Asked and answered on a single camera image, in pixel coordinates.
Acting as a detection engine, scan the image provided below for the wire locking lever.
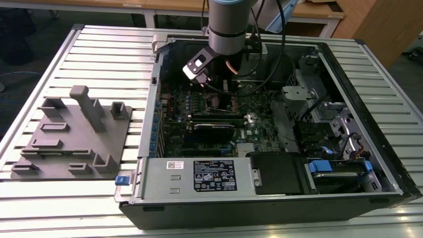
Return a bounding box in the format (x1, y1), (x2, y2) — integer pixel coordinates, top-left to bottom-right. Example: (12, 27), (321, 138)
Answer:
(210, 107), (241, 115)

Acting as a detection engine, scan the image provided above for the CPU socket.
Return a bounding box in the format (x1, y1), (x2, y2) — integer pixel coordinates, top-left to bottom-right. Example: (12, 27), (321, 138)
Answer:
(205, 94), (244, 115)

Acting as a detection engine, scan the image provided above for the black graphics card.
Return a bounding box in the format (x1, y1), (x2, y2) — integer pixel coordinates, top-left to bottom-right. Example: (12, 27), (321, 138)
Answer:
(192, 122), (236, 143)

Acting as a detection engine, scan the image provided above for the green motherboard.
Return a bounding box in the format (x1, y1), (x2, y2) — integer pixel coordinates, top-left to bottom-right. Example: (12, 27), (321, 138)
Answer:
(157, 81), (288, 158)

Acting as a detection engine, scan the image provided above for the metal drive cage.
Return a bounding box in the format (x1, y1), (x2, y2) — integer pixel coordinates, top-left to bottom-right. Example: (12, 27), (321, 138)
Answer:
(282, 56), (356, 129)

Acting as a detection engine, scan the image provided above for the wooden desk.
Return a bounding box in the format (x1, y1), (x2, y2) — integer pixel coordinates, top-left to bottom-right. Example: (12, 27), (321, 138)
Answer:
(0, 0), (347, 38)

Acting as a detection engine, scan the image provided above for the black plastic shroud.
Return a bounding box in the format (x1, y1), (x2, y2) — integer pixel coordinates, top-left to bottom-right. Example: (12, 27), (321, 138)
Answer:
(249, 151), (320, 196)

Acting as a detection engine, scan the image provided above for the hard disk in blue carrier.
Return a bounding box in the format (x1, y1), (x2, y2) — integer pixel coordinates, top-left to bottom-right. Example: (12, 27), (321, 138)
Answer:
(305, 158), (373, 195)

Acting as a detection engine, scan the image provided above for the grey power supply unit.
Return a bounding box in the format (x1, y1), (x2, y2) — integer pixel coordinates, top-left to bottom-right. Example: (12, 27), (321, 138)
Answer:
(137, 157), (257, 199)

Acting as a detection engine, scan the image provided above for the wooden cabinet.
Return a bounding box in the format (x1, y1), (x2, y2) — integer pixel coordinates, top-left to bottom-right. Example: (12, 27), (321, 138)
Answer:
(332, 0), (423, 69)

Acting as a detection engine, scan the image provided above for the grey parts rack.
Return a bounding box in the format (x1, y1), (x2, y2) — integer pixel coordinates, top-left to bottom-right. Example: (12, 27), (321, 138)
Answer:
(9, 85), (133, 179)

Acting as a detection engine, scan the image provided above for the black PC case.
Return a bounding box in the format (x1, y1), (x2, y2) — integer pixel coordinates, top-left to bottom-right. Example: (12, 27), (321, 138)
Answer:
(117, 33), (423, 230)

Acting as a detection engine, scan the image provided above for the dark office chair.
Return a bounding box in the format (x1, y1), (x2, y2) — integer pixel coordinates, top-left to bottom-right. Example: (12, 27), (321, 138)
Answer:
(0, 7), (37, 66)

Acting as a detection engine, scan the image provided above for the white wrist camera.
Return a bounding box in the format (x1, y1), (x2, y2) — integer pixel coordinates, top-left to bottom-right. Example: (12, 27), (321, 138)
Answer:
(182, 48), (212, 88)

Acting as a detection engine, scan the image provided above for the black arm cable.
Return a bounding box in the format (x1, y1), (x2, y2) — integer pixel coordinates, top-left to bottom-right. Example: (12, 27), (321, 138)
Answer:
(204, 0), (288, 98)

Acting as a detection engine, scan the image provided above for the silver metal bracket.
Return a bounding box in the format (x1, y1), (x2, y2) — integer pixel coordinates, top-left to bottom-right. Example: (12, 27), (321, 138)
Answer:
(281, 85), (313, 113)

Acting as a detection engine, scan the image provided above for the black flat cable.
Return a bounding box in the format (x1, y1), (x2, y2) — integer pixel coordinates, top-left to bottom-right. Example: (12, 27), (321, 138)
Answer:
(300, 91), (329, 123)

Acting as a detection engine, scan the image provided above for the black plastic cable housing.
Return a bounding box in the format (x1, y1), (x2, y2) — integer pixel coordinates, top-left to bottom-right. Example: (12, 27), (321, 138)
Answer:
(292, 122), (341, 155)

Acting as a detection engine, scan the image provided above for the coloured power wire bundle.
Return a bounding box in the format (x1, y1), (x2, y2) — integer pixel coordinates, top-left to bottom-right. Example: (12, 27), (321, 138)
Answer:
(341, 131), (368, 160)

